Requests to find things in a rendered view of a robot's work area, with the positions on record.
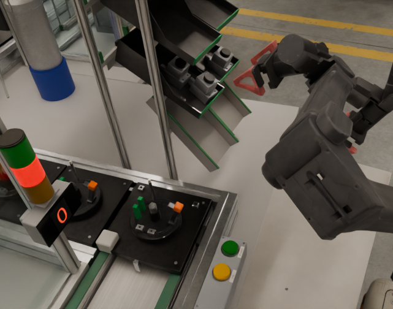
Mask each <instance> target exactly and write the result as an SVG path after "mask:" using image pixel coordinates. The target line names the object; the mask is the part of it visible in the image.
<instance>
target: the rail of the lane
mask: <svg viewBox="0 0 393 309"><path fill-rule="evenodd" d="M237 217H238V194H237V193H232V192H229V191H224V190H223V192H222V193H221V196H220V198H219V201H218V203H217V205H216V207H215V210H214V212H213V214H212V217H211V219H210V222H209V224H208V226H207V227H206V226H204V225H203V227H202V229H201V231H200V234H199V236H198V238H197V240H196V246H197V247H198V249H197V252H196V255H195V257H194V259H193V261H192V264H191V266H190V268H189V270H188V273H187V275H186V278H185V280H184V282H183V285H182V287H181V289H180V292H179V294H178V296H177V299H176V301H175V303H174V306H173V308H172V309H194V305H195V303H196V300H197V297H198V295H199V293H200V290H201V287H202V285H203V282H204V280H205V277H206V274H207V272H208V269H209V267H210V264H211V262H212V259H213V257H214V254H215V251H216V249H217V246H218V244H219V241H220V238H221V236H225V237H230V236H231V233H232V230H233V228H234V224H235V222H236V219H237Z"/></svg>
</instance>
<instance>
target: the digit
mask: <svg viewBox="0 0 393 309"><path fill-rule="evenodd" d="M50 216H51V218H52V220H53V222H54V224H55V225H56V227H57V229H58V230H59V232H60V231H61V229H62V228H63V227H64V225H65V224H66V223H67V221H68V220H69V218H70V217H71V216H72V213H71V211H70V209H69V207H68V205H67V203H66V201H65V199H64V197H63V198H62V199H61V201H60V202H59V204H58V205H57V206H56V207H55V209H54V210H53V211H52V212H51V213H50Z"/></svg>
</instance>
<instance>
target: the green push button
mask: <svg viewBox="0 0 393 309"><path fill-rule="evenodd" d="M237 251H238V244H237V243H236V242H235V241H232V240H228V241H226V242H224V243H223V252H224V254H226V255H229V256H232V255H235V254H236V253H237Z"/></svg>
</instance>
